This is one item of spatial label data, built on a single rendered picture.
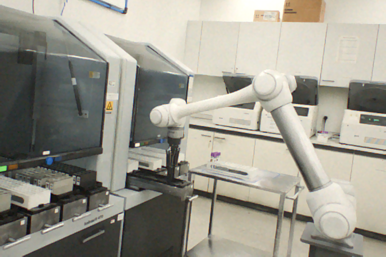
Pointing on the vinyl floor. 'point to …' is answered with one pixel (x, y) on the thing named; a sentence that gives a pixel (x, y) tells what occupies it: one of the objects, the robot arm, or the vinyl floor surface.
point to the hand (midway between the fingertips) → (170, 172)
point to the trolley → (284, 184)
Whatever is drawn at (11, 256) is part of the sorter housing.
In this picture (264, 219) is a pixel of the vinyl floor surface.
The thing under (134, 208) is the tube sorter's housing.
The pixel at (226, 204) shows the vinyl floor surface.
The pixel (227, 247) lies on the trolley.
